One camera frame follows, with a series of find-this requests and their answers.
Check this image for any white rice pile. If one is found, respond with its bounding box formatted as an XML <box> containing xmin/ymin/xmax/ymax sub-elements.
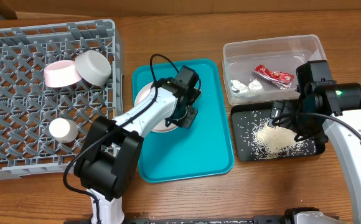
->
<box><xmin>239</xmin><ymin>110</ymin><xmax>314</xmax><ymax>159</ymax></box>

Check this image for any teal plastic tray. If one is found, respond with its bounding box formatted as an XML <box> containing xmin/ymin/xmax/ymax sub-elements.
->
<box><xmin>132</xmin><ymin>59</ymin><xmax>235</xmax><ymax>183</ymax></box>

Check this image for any small pink-white plate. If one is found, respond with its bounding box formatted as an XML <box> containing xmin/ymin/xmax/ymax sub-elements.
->
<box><xmin>44</xmin><ymin>60</ymin><xmax>82</xmax><ymax>88</ymax></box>

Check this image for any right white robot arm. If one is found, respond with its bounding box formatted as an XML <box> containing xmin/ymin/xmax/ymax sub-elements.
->
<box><xmin>271</xmin><ymin>60</ymin><xmax>361</xmax><ymax>223</ymax></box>

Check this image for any grey dishwasher rack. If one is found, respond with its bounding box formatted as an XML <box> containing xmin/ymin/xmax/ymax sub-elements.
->
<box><xmin>0</xmin><ymin>19</ymin><xmax>124</xmax><ymax>180</ymax></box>

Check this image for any black waste tray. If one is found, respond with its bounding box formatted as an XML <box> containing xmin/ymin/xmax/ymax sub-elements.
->
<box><xmin>231</xmin><ymin>102</ymin><xmax>326</xmax><ymax>155</ymax></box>

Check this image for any white tissue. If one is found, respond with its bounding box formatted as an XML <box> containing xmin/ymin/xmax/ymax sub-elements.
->
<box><xmin>231</xmin><ymin>79</ymin><xmax>263</xmax><ymax>93</ymax></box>

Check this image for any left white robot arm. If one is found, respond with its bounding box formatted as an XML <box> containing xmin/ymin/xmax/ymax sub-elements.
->
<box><xmin>71</xmin><ymin>66</ymin><xmax>201</xmax><ymax>223</ymax></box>

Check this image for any grey-green bowl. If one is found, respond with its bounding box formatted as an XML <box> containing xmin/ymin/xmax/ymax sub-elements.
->
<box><xmin>75</xmin><ymin>50</ymin><xmax>111</xmax><ymax>86</ymax></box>

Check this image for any red snack wrapper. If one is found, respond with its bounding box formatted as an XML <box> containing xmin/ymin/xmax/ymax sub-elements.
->
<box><xmin>253</xmin><ymin>65</ymin><xmax>295</xmax><ymax>90</ymax></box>

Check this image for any large white plate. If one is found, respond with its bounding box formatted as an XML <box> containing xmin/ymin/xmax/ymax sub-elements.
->
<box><xmin>134</xmin><ymin>82</ymin><xmax>178</xmax><ymax>133</ymax></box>

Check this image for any white cup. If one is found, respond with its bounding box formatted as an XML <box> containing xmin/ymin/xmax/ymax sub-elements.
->
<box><xmin>49</xmin><ymin>118</ymin><xmax>78</xmax><ymax>143</ymax></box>

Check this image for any clear plastic bin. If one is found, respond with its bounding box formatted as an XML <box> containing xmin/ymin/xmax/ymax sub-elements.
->
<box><xmin>222</xmin><ymin>34</ymin><xmax>326</xmax><ymax>106</ymax></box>

